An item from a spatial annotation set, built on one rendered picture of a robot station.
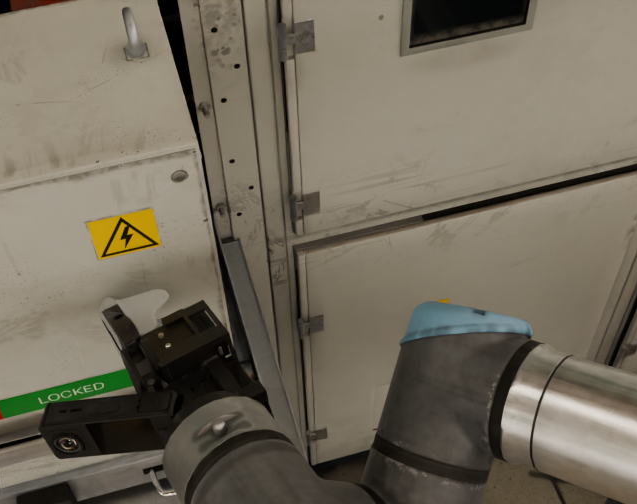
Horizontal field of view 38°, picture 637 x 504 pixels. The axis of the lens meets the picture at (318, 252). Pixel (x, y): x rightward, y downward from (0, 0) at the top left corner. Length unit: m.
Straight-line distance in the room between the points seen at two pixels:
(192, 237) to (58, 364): 0.21
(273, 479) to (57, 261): 0.30
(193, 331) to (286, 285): 0.75
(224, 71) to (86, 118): 0.40
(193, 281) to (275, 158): 0.44
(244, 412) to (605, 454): 0.25
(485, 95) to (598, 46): 0.17
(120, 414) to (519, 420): 0.30
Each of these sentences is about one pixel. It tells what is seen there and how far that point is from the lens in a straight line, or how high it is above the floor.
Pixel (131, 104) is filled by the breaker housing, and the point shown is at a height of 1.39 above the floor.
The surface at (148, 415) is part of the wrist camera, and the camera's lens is 0.73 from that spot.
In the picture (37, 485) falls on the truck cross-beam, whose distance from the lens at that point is 1.14.
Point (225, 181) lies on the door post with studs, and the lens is 1.30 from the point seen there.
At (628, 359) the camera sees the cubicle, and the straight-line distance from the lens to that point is 2.16.
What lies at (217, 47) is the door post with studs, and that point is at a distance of 1.14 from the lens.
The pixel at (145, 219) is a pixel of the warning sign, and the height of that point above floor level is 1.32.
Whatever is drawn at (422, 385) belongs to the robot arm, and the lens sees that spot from 0.68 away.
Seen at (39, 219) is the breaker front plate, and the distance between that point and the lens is 0.79.
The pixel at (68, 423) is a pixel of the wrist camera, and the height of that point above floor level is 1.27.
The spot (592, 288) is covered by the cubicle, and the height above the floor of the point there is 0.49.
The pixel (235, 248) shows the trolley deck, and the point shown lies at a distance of 1.38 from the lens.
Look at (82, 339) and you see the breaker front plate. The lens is 0.93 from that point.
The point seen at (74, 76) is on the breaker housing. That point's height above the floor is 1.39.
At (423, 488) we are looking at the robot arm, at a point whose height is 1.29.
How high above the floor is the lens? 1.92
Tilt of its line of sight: 52 degrees down
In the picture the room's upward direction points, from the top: 2 degrees counter-clockwise
